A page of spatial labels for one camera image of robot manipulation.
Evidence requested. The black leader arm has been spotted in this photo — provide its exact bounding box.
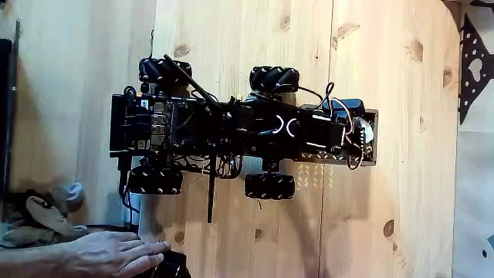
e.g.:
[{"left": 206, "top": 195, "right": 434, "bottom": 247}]
[{"left": 150, "top": 249, "right": 192, "bottom": 278}]

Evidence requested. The black perforated basket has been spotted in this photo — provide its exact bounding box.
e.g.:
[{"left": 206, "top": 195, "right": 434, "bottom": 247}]
[{"left": 295, "top": 103, "right": 379, "bottom": 168}]

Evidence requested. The grey sock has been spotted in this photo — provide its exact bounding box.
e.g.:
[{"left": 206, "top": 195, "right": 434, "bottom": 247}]
[{"left": 48, "top": 181, "right": 85, "bottom": 209}]

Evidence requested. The beige sock with dark trim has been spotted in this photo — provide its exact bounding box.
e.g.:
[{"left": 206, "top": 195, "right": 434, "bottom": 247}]
[{"left": 25, "top": 195, "right": 90, "bottom": 237}]

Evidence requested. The crumpled grey-beige sock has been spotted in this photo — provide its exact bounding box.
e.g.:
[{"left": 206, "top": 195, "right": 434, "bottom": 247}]
[{"left": 0, "top": 223, "right": 57, "bottom": 248}]

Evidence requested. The person's hand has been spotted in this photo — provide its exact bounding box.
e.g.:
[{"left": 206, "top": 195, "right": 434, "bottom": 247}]
[{"left": 57, "top": 230, "right": 171, "bottom": 278}]

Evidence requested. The black mecanum wheel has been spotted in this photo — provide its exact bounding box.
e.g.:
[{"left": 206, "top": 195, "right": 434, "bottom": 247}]
[
  {"left": 127, "top": 166, "right": 184, "bottom": 196},
  {"left": 243, "top": 172, "right": 296, "bottom": 201},
  {"left": 249, "top": 66, "right": 301, "bottom": 94},
  {"left": 137, "top": 56, "right": 193, "bottom": 86}
]

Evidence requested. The black dotted star-shaped mat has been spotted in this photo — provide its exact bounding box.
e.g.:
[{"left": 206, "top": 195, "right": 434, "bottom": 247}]
[{"left": 458, "top": 12, "right": 494, "bottom": 125}]

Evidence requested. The black antenna rod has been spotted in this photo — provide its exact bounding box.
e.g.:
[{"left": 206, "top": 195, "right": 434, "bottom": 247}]
[
  {"left": 207, "top": 152, "right": 217, "bottom": 225},
  {"left": 163, "top": 53, "right": 221, "bottom": 111}
]

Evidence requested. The black mobile robot chassis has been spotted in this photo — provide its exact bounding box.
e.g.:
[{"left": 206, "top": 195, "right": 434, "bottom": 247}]
[{"left": 109, "top": 86, "right": 245, "bottom": 181}]

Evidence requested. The thin dark rod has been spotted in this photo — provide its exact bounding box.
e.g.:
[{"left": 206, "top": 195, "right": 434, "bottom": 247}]
[{"left": 2, "top": 19, "right": 22, "bottom": 194}]

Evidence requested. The black flat panel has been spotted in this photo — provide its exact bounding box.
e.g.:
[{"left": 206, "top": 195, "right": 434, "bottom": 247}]
[{"left": 0, "top": 38, "right": 13, "bottom": 202}]

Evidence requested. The red and white servo cable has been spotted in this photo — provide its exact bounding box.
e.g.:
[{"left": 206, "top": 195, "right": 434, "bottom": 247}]
[{"left": 330, "top": 97, "right": 366, "bottom": 171}]

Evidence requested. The black oval camera box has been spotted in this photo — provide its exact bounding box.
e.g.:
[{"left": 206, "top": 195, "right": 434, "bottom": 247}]
[{"left": 322, "top": 98, "right": 367, "bottom": 119}]

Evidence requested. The black camera cable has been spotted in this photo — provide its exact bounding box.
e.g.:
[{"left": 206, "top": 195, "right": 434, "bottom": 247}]
[{"left": 296, "top": 80, "right": 336, "bottom": 111}]

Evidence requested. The black power cable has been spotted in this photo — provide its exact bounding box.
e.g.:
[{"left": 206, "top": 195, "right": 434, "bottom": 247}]
[{"left": 117, "top": 154, "right": 142, "bottom": 232}]

